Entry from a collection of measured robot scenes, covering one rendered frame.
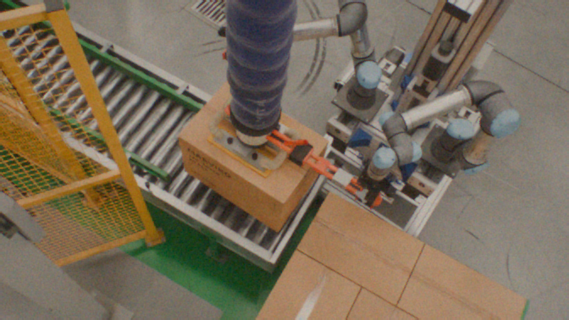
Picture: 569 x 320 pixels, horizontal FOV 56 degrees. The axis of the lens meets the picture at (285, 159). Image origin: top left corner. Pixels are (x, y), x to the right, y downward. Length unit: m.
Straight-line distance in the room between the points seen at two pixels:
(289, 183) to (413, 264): 0.93
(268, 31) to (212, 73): 2.36
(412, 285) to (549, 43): 2.70
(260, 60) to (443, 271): 1.70
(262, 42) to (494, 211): 2.57
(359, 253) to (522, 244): 1.37
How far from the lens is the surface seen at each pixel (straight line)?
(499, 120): 2.15
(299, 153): 2.34
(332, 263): 2.90
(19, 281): 2.20
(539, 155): 4.31
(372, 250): 2.97
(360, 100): 2.69
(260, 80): 1.92
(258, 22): 1.69
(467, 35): 2.39
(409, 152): 2.07
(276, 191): 2.41
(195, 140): 2.53
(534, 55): 4.83
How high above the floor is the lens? 3.30
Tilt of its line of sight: 63 degrees down
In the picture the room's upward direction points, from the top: 11 degrees clockwise
